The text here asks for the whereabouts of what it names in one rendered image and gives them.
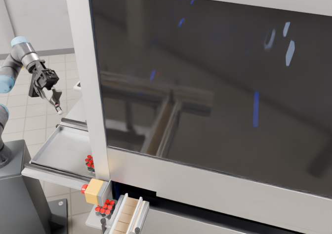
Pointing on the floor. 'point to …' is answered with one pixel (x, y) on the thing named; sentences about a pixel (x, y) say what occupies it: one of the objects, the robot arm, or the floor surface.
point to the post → (89, 76)
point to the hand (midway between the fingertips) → (54, 104)
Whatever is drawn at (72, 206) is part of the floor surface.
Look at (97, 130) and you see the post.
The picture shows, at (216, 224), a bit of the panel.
